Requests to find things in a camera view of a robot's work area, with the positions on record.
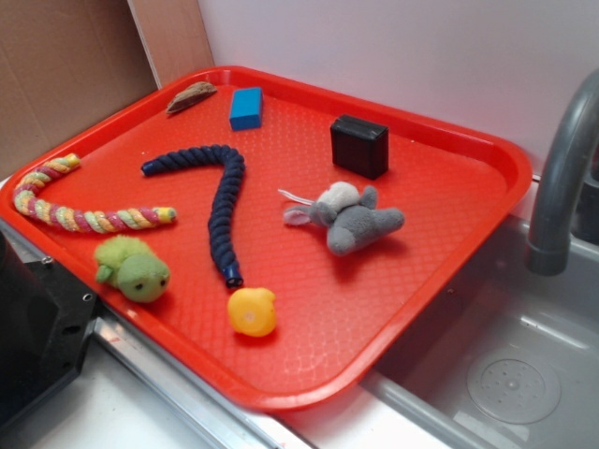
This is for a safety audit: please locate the black square box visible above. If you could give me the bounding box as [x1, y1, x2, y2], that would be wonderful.
[329, 114, 389, 180]

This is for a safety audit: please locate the blue wooden block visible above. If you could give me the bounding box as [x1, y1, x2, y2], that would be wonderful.
[229, 87, 263, 131]

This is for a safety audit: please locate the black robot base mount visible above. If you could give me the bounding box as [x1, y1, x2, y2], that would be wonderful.
[1, 237, 97, 430]

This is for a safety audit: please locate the gray toy sink basin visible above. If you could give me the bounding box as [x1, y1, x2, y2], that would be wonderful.
[363, 218, 598, 448]

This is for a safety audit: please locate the light wooden board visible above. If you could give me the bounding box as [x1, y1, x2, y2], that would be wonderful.
[127, 0, 214, 88]

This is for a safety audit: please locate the yellow rubber duck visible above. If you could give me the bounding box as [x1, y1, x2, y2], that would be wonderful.
[227, 287, 277, 338]

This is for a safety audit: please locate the green plush turtle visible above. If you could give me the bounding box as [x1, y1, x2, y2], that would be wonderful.
[94, 235, 171, 303]

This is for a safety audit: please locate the navy blue rope toy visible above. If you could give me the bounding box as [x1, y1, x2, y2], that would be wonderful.
[141, 145, 245, 289]

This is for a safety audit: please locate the red plastic tray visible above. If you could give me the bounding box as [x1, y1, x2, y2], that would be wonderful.
[1, 66, 532, 412]

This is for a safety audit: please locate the gray toy faucet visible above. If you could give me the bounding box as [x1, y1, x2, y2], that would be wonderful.
[525, 71, 598, 276]

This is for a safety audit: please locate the brown wood piece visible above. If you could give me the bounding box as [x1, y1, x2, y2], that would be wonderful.
[166, 81, 217, 114]

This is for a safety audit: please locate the brown cardboard panel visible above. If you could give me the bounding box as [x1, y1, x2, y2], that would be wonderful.
[1, 1, 156, 178]

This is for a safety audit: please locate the multicolour rope toy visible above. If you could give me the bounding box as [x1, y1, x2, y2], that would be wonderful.
[12, 153, 177, 234]

